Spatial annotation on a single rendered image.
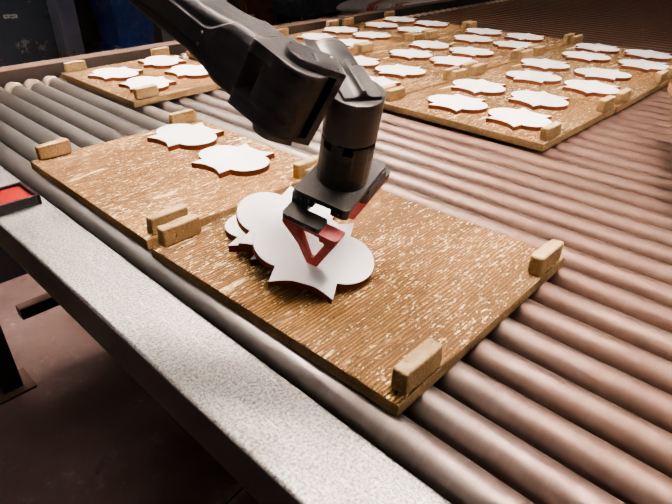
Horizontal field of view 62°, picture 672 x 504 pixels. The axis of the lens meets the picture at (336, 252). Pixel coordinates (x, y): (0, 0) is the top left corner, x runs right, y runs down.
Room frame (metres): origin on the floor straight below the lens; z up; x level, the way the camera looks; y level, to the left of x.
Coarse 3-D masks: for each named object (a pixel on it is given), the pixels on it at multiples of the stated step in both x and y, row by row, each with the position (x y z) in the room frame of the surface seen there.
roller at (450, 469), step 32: (0, 160) 1.01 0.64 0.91; (64, 192) 0.84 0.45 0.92; (96, 224) 0.74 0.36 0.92; (128, 256) 0.66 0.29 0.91; (192, 288) 0.57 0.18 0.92; (224, 320) 0.51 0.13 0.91; (256, 352) 0.46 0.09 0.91; (288, 352) 0.45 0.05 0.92; (320, 384) 0.41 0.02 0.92; (352, 416) 0.37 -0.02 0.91; (384, 416) 0.36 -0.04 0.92; (384, 448) 0.34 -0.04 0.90; (416, 448) 0.33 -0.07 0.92; (448, 448) 0.33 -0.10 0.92; (448, 480) 0.30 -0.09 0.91; (480, 480) 0.29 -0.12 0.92
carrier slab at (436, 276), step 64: (384, 192) 0.81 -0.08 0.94; (192, 256) 0.61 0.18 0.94; (384, 256) 0.61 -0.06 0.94; (448, 256) 0.61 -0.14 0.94; (512, 256) 0.61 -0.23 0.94; (256, 320) 0.49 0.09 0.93; (320, 320) 0.48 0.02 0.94; (384, 320) 0.48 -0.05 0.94; (448, 320) 0.48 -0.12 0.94; (384, 384) 0.38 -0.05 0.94
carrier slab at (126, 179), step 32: (64, 160) 0.95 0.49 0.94; (96, 160) 0.95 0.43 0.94; (128, 160) 0.95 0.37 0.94; (160, 160) 0.95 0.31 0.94; (192, 160) 0.95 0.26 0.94; (288, 160) 0.95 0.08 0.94; (96, 192) 0.81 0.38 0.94; (128, 192) 0.81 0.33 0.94; (160, 192) 0.81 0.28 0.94; (192, 192) 0.81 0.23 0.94; (224, 192) 0.81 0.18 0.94; (256, 192) 0.81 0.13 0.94; (128, 224) 0.70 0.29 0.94
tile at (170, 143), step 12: (156, 132) 1.07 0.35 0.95; (168, 132) 1.07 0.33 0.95; (180, 132) 1.07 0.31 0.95; (192, 132) 1.07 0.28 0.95; (204, 132) 1.07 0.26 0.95; (216, 132) 1.07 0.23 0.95; (168, 144) 1.00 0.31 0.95; (180, 144) 1.00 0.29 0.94; (192, 144) 1.00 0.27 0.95; (204, 144) 1.00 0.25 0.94
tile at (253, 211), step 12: (264, 192) 0.67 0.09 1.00; (288, 192) 0.68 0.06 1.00; (240, 204) 0.64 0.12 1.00; (252, 204) 0.64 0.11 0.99; (264, 204) 0.65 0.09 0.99; (276, 204) 0.65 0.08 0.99; (240, 216) 0.62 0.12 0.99; (252, 216) 0.62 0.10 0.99; (264, 216) 0.63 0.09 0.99; (276, 216) 0.63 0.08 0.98; (324, 216) 0.64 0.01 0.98; (240, 228) 0.61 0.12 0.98; (252, 228) 0.61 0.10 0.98; (252, 240) 0.59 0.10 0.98
